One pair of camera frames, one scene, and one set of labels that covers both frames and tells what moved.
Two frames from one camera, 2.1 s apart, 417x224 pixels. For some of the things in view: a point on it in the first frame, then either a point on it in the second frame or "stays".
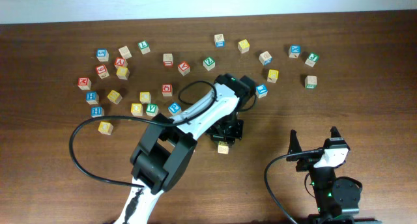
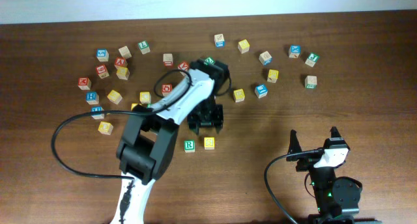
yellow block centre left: (145, 97) stays
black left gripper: (231, 139) to (219, 122)
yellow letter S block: (115, 97) stays
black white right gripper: (304, 163) stays
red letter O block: (167, 89) stays
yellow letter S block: (223, 147) to (209, 142)
